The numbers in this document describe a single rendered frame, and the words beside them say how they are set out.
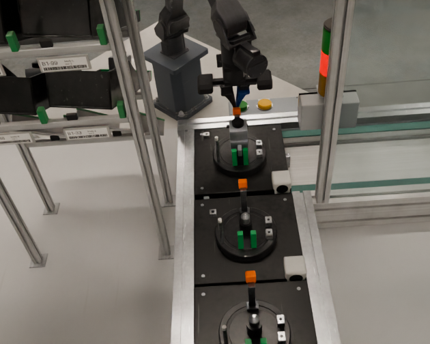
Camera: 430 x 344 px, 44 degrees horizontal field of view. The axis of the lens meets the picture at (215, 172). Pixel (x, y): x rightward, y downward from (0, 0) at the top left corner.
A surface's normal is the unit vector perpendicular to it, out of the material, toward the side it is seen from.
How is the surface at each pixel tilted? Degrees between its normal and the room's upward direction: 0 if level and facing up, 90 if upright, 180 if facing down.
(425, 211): 90
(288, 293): 0
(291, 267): 0
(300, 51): 0
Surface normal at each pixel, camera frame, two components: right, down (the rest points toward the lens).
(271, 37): -0.07, -0.69
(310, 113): 0.03, 0.72
